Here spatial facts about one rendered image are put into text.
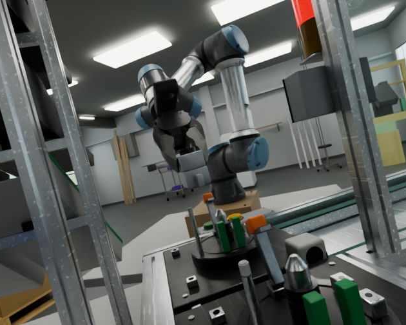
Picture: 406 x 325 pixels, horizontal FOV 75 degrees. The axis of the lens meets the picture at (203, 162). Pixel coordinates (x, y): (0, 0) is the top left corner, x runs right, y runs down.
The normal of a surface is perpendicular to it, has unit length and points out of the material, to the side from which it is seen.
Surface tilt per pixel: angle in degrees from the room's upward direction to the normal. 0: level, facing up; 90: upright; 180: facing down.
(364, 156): 90
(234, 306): 0
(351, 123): 90
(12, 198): 135
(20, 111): 90
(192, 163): 88
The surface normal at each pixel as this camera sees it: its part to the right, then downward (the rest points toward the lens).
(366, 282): -0.25, -0.97
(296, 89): -0.95, 0.25
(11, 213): 0.20, 0.71
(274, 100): -0.29, 0.11
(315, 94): 0.21, -0.01
